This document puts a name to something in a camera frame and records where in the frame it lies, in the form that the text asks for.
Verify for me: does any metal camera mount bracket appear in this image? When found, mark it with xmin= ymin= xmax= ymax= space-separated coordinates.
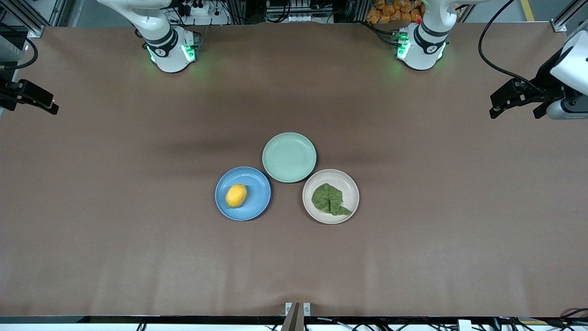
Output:
xmin=285 ymin=302 xmax=311 ymax=331

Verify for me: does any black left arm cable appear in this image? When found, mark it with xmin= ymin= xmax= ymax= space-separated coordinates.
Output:
xmin=478 ymin=0 xmax=547 ymax=92

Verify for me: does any brown table mat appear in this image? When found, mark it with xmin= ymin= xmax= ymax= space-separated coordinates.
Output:
xmin=0 ymin=22 xmax=588 ymax=318

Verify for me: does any white power strip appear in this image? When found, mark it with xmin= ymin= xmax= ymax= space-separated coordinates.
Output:
xmin=177 ymin=0 xmax=230 ymax=26

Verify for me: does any beige round plate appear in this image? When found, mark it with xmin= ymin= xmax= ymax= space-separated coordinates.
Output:
xmin=302 ymin=169 xmax=360 ymax=225

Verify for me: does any bag of orange snacks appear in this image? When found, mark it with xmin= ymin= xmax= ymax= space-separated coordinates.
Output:
xmin=366 ymin=0 xmax=424 ymax=24

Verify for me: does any blue round plate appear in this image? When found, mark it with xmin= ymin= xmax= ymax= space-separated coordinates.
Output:
xmin=215 ymin=166 xmax=272 ymax=222

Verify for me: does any aluminium frame profile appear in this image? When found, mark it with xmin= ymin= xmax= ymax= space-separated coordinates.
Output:
xmin=550 ymin=0 xmax=588 ymax=33
xmin=0 ymin=7 xmax=46 ymax=38

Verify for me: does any green lettuce leaf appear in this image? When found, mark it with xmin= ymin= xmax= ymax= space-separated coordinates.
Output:
xmin=311 ymin=183 xmax=353 ymax=217

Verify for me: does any grey equipment rack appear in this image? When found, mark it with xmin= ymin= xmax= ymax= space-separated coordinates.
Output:
xmin=266 ymin=0 xmax=334 ymax=23

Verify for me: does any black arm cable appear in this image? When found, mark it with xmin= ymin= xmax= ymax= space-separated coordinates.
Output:
xmin=478 ymin=0 xmax=547 ymax=92
xmin=0 ymin=37 xmax=39 ymax=70

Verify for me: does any mint green round plate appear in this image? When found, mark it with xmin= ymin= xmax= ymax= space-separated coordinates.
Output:
xmin=262 ymin=132 xmax=317 ymax=183

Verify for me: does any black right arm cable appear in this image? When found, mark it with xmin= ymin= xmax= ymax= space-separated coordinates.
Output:
xmin=0 ymin=37 xmax=39 ymax=70

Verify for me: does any yellow lemon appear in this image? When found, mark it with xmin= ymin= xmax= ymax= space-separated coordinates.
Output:
xmin=225 ymin=183 xmax=248 ymax=209

